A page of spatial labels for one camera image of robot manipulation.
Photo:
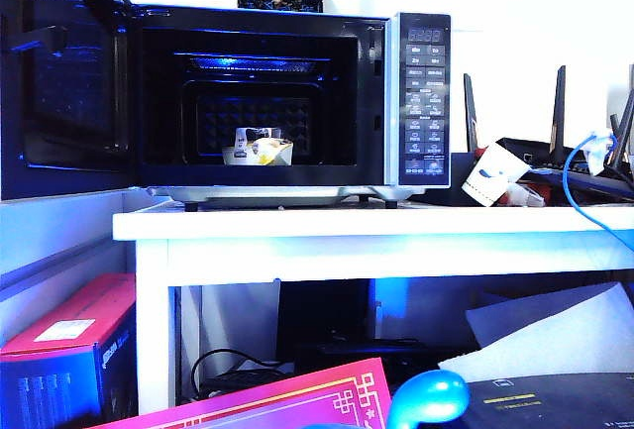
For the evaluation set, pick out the clear snack box purple label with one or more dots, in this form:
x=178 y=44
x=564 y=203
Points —
x=257 y=151

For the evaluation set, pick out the black glass microwave door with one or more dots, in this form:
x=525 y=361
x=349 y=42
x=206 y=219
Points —
x=74 y=77

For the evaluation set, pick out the black Midea microwave oven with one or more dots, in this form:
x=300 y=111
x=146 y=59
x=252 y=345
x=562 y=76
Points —
x=391 y=102

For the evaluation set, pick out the large black box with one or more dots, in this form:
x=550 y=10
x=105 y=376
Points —
x=322 y=310

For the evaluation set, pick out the pink box with gold pattern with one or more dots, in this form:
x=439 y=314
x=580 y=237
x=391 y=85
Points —
x=297 y=399

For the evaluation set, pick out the red and blue cardboard box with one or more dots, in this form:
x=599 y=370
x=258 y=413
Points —
x=49 y=379

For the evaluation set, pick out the black box with yellow stripe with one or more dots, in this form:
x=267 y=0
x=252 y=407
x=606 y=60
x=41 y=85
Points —
x=569 y=404

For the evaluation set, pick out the white table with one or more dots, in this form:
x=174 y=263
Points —
x=347 y=255

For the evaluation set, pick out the white paper cup blue print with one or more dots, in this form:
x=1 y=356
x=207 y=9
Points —
x=490 y=176

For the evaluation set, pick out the small red and white item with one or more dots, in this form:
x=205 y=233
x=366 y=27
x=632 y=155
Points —
x=525 y=196

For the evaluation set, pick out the black router with antennas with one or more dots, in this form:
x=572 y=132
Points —
x=545 y=151

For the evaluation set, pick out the glossy blue rounded object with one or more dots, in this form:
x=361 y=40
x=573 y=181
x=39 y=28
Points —
x=431 y=394

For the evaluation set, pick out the white paper sheet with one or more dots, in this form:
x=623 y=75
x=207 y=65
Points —
x=560 y=345

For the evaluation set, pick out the frosted partition with grey frame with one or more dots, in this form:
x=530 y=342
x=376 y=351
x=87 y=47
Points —
x=49 y=250

